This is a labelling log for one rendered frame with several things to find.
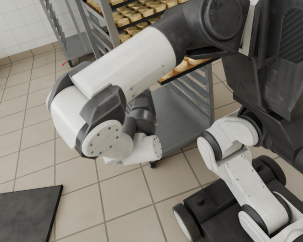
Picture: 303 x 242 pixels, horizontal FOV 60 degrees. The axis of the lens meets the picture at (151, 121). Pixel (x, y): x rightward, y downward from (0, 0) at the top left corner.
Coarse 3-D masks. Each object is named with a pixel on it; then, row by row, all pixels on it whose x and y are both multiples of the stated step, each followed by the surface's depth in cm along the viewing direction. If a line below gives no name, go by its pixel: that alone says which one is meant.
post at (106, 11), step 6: (102, 0) 99; (102, 6) 100; (108, 6) 101; (102, 12) 104; (108, 12) 103; (108, 18) 104; (108, 24) 105; (114, 24) 106; (108, 30) 108; (114, 30) 108; (114, 36) 109; (114, 42) 110; (120, 42) 112; (132, 102) 131
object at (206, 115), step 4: (168, 84) 203; (172, 84) 198; (172, 88) 198; (176, 88) 195; (176, 92) 193; (180, 92) 191; (180, 96) 189; (184, 96) 187; (184, 100) 184; (188, 100) 183; (192, 100) 178; (192, 104) 179; (196, 104) 175; (196, 108) 176; (200, 108) 172; (200, 112) 172; (204, 112) 169; (204, 116) 168; (208, 116) 166; (208, 120) 165
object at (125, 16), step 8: (88, 0) 150; (144, 0) 129; (152, 0) 126; (160, 0) 127; (168, 0) 122; (176, 0) 119; (184, 0) 120; (96, 8) 138; (120, 8) 127; (128, 8) 124; (136, 8) 124; (144, 8) 120; (152, 8) 122; (160, 8) 116; (120, 16) 118; (128, 16) 119; (136, 16) 114; (144, 16) 117; (120, 24) 113
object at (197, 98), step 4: (176, 80) 188; (176, 84) 185; (180, 84) 184; (184, 84) 178; (180, 88) 181; (184, 88) 179; (188, 88) 175; (188, 92) 175; (192, 92) 172; (192, 96) 171; (196, 96) 169; (196, 100) 167; (200, 100) 166; (204, 100) 161; (200, 104) 164; (204, 104) 163; (208, 104) 159; (204, 108) 160; (208, 108) 160
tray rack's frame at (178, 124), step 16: (80, 16) 158; (96, 48) 172; (160, 96) 207; (176, 96) 203; (160, 112) 192; (176, 112) 189; (192, 112) 185; (160, 128) 180; (176, 128) 177; (192, 128) 174; (176, 144) 166
